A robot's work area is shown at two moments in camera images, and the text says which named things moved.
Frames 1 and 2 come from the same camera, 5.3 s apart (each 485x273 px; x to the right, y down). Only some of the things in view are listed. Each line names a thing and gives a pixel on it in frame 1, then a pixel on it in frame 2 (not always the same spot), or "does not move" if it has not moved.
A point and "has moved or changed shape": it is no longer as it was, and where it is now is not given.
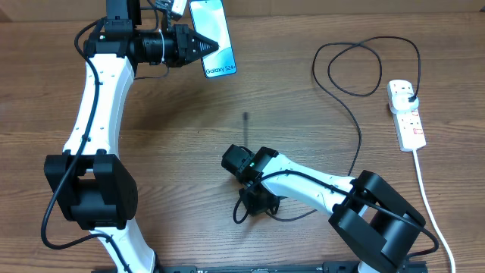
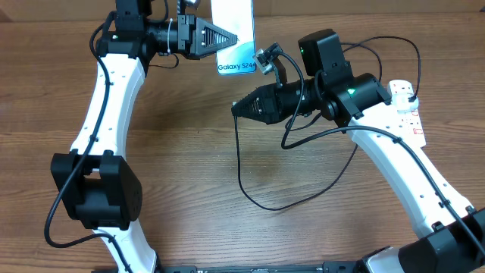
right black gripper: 255,207 to 268,111
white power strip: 408,124 does not move
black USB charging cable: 293,214 to 354,145
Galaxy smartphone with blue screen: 209,19 has moved or changed shape
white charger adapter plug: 399,102 does not move
